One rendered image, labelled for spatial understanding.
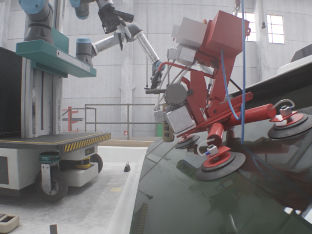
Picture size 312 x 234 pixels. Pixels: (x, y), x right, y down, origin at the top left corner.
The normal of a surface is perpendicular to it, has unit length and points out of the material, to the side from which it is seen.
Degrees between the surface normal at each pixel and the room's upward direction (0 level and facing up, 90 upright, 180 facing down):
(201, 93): 90
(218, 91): 90
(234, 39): 90
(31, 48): 90
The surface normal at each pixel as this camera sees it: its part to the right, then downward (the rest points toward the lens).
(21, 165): 0.99, 0.00
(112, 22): 0.41, -0.05
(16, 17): 0.02, 0.00
